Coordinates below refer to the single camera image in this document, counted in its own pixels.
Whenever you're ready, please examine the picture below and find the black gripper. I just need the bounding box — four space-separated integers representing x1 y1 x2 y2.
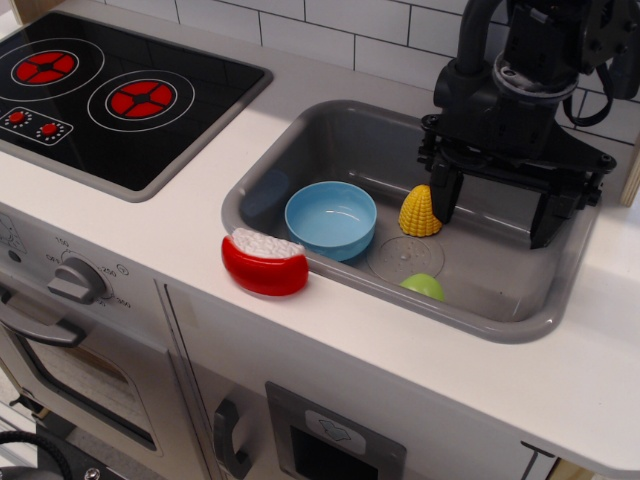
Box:
419 75 616 249

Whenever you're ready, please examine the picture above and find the yellow toy corn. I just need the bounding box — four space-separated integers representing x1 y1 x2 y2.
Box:
398 185 442 237

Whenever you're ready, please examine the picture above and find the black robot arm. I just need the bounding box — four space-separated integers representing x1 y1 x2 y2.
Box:
419 1 639 248

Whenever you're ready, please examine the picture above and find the grey plastic sink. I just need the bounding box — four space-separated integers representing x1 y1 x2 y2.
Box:
222 101 599 343

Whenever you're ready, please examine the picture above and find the blue plastic bowl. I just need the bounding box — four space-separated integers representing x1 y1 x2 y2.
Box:
284 181 378 261

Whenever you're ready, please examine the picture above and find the red bowl of rice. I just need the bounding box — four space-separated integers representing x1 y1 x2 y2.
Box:
221 228 309 296

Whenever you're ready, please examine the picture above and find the green toy fruit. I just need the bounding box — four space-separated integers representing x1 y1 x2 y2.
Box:
400 273 445 301

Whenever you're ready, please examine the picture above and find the black toy faucet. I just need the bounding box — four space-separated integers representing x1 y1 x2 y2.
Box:
433 0 500 109

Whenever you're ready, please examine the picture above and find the black toy stovetop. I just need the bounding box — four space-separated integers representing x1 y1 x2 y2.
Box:
1 12 272 203

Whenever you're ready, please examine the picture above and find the grey oven knob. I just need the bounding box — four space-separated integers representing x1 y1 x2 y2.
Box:
47 257 107 305

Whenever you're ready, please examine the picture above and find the toy oven door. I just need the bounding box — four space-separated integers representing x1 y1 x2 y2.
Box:
1 286 209 479

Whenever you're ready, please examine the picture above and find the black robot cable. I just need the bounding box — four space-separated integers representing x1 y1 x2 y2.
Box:
562 62 615 128

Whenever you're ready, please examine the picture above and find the grey cabinet door handle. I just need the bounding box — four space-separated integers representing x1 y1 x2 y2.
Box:
213 399 252 479

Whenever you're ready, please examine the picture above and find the grey oven door handle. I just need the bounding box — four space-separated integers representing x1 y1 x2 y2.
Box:
1 287 86 348

